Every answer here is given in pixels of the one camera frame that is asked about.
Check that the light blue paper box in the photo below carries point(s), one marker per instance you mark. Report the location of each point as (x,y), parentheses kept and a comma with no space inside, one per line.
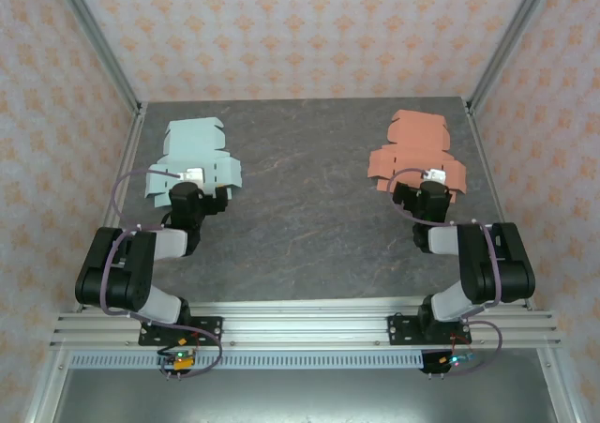
(192,137)

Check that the orange paper box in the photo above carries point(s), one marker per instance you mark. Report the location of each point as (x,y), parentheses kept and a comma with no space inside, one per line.
(417,132)

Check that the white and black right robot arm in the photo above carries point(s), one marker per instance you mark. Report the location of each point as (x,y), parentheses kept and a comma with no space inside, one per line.
(497,268)

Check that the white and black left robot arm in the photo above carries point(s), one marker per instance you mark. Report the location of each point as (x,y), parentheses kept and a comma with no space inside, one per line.
(117,273)

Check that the grey metal sheet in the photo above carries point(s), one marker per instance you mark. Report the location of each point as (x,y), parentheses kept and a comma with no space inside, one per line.
(300,395)

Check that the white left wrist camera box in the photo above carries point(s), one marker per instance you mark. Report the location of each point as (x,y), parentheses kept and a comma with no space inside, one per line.
(192,175)

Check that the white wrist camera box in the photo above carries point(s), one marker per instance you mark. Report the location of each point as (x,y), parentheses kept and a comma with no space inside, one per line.
(192,175)
(437,175)

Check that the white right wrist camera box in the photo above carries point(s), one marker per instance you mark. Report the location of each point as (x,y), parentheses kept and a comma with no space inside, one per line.
(437,175)

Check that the aluminium table side rail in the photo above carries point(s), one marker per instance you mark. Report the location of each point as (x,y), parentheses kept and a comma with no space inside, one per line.
(126,160)
(488,170)

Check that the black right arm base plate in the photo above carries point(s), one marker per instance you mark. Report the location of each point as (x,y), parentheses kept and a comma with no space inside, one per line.
(403,329)

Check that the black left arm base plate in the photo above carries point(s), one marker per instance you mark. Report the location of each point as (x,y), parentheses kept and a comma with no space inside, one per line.
(208,331)

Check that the aluminium cross rail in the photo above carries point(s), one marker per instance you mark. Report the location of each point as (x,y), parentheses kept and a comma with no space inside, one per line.
(304,324)

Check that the aluminium frame post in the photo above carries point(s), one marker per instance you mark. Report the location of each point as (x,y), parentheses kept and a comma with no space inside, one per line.
(511,38)
(94,38)

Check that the aluminium lower frame leg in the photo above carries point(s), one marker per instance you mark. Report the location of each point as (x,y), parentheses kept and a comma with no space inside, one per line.
(558,390)
(47,390)

